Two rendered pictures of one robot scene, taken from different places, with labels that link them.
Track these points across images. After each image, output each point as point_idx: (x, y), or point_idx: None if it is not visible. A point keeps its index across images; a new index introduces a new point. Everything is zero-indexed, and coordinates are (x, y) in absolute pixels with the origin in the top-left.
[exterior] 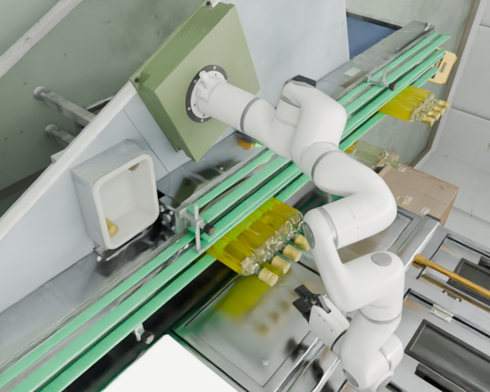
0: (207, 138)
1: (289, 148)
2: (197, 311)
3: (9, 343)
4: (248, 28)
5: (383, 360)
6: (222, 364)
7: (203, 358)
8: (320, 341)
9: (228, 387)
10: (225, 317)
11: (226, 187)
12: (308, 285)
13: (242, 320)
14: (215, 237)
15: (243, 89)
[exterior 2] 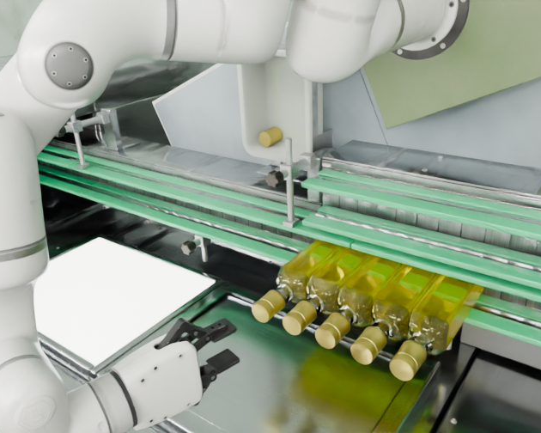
0: (411, 96)
1: (285, 39)
2: (251, 298)
3: (155, 157)
4: None
5: None
6: (165, 328)
7: (177, 312)
8: None
9: (130, 338)
10: (244, 326)
11: (388, 187)
12: (329, 426)
13: (240, 344)
14: (321, 234)
15: (517, 41)
